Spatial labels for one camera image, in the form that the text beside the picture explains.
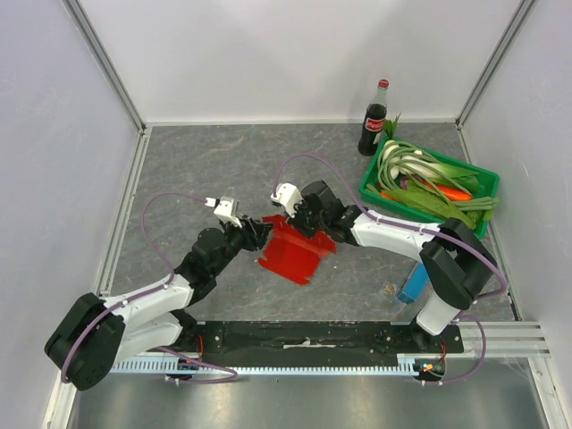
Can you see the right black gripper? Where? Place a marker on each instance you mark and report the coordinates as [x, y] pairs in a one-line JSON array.
[[299, 219]]

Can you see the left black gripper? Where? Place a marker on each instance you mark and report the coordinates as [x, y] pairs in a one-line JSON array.
[[254, 232]]

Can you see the red paper box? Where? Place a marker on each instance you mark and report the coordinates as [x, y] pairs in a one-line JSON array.
[[291, 255]]

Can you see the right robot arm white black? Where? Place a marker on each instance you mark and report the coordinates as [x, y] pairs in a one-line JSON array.
[[457, 263]]

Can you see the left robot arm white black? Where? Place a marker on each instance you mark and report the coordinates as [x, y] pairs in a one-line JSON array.
[[96, 333]]

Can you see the blue rectangular box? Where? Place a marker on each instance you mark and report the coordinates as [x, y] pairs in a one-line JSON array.
[[414, 285]]

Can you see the leek with green leaves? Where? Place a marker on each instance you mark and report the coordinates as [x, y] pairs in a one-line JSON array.
[[400, 157]]

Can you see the cola glass bottle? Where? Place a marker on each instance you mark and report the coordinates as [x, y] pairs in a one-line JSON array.
[[374, 120]]

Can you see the green plastic crate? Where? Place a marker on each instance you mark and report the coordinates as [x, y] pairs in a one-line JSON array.
[[482, 187]]

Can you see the orange carrot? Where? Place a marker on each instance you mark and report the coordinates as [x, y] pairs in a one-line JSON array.
[[450, 193]]

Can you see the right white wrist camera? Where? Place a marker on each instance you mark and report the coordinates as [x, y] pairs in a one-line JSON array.
[[288, 197]]

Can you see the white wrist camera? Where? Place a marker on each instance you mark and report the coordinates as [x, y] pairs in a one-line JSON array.
[[288, 197], [225, 210]]

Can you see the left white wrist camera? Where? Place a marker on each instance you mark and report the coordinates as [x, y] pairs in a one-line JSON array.
[[225, 210]]

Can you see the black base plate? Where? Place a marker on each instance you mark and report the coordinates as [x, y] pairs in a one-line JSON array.
[[312, 344]]

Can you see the light blue slotted cable duct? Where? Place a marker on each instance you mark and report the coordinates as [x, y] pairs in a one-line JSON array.
[[171, 365]]

